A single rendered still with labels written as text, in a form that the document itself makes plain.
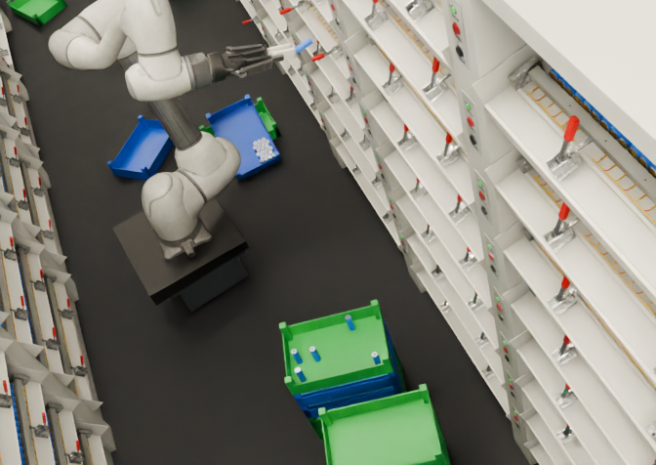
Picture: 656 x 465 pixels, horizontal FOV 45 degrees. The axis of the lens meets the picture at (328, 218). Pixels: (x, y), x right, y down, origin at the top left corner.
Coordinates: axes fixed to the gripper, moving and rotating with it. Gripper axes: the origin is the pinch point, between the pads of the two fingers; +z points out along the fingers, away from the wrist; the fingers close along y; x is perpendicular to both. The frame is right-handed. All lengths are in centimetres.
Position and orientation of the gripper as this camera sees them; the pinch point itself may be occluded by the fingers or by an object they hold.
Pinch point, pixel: (281, 53)
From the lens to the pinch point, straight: 220.0
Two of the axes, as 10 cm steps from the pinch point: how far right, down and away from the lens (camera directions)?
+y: -3.8, -6.6, 6.5
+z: 9.3, -2.6, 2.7
